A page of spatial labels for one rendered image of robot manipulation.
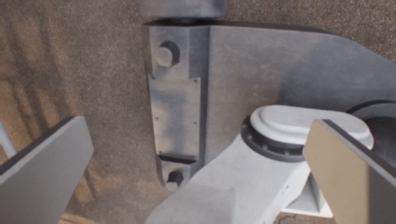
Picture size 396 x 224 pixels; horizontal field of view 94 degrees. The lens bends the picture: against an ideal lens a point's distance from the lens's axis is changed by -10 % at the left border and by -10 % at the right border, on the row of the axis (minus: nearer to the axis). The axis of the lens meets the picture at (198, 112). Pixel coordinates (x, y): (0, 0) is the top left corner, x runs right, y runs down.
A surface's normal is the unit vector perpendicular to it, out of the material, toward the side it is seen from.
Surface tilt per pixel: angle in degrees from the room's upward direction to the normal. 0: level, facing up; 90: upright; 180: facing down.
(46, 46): 0
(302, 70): 0
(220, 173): 90
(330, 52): 0
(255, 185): 90
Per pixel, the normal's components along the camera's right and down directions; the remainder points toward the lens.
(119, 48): -0.20, 0.47
